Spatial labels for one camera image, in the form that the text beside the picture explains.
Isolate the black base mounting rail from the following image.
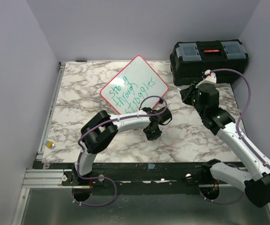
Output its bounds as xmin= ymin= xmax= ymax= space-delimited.
xmin=32 ymin=161 xmax=223 ymax=195

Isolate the aluminium frame rail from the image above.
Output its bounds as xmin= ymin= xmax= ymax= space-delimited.
xmin=22 ymin=62 xmax=66 ymax=188

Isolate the whiteboard with pink frame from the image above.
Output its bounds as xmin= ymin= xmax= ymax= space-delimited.
xmin=100 ymin=55 xmax=169 ymax=114

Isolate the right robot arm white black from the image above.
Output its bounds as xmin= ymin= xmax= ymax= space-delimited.
xmin=180 ymin=82 xmax=270 ymax=207

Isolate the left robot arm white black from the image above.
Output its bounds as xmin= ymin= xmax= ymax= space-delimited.
xmin=73 ymin=106 xmax=173 ymax=185

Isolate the black toolbox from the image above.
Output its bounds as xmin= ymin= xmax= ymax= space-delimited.
xmin=170 ymin=39 xmax=249 ymax=86

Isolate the small yellow connector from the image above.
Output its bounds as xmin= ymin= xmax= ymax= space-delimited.
xmin=45 ymin=141 xmax=55 ymax=149

